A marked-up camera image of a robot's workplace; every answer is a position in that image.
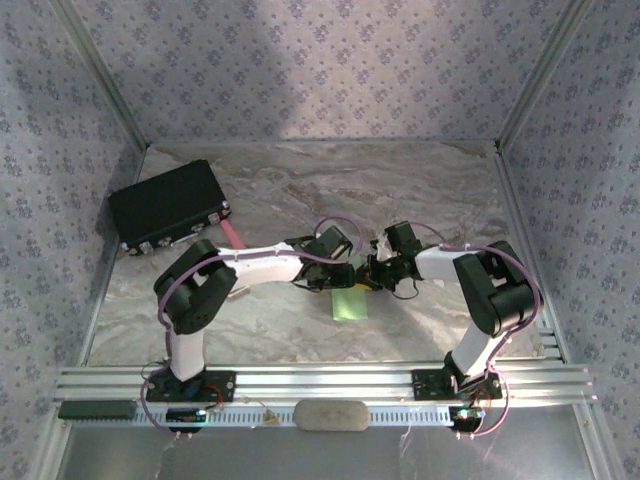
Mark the aluminium frame leg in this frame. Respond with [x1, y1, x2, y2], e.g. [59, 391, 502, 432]
[38, 419, 76, 480]
[572, 403, 611, 480]

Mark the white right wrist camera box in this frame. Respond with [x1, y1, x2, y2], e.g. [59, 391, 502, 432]
[375, 234, 397, 262]

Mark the black flat bar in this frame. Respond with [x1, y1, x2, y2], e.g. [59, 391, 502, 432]
[57, 400, 137, 421]

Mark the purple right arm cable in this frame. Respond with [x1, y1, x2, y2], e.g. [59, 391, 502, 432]
[404, 221, 545, 441]

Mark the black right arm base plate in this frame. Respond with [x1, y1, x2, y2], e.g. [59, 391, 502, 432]
[411, 368, 504, 401]

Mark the light green paper sheet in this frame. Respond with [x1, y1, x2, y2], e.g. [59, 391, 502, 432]
[330, 255, 370, 322]

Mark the aluminium mounting rail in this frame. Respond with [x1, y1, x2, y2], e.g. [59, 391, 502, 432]
[53, 363, 599, 405]

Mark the slotted white cable duct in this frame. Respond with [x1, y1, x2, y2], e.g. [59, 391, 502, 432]
[134, 403, 459, 428]

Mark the aluminium frame post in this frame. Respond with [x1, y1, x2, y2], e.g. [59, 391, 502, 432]
[493, 0, 597, 151]
[51, 0, 151, 150]

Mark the grey metal sheet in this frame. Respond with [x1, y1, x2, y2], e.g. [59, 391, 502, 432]
[64, 424, 596, 480]

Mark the small lit circuit board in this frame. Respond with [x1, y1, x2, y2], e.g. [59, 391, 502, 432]
[165, 407, 209, 426]
[447, 405, 487, 425]

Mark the grey oval pad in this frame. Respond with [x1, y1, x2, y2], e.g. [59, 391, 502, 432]
[293, 399, 371, 434]

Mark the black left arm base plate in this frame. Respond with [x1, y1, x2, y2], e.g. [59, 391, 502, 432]
[145, 370, 237, 404]

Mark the black hard case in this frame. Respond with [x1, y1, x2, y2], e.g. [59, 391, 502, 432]
[108, 159, 233, 257]

